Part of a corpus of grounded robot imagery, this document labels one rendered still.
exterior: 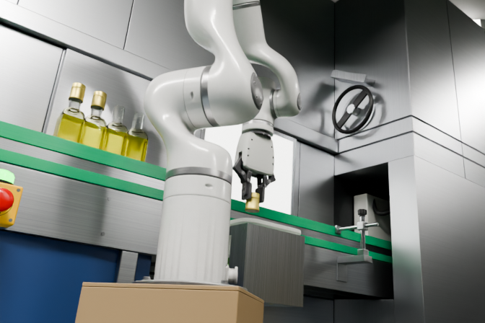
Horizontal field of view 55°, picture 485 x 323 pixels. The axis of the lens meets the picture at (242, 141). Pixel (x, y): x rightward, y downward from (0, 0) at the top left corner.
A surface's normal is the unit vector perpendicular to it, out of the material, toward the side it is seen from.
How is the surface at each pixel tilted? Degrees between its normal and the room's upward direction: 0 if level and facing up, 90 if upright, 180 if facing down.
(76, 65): 90
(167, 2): 90
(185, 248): 89
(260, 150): 91
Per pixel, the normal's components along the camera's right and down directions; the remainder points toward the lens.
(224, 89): -0.20, -0.05
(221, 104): -0.25, 0.40
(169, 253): -0.51, -0.36
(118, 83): 0.61, -0.26
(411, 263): -0.79, -0.29
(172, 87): -0.31, -0.29
